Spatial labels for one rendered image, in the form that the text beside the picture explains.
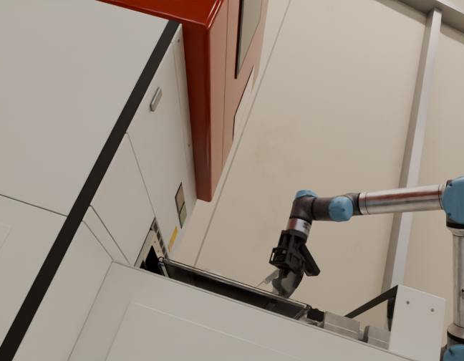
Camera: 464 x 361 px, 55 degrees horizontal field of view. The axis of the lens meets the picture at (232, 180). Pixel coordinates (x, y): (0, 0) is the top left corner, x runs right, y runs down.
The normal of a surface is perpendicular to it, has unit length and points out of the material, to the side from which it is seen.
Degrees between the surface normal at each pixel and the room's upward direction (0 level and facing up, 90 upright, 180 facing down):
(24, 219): 90
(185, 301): 90
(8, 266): 90
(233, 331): 90
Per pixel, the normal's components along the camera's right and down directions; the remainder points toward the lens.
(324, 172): 0.26, -0.35
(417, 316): 0.04, -0.44
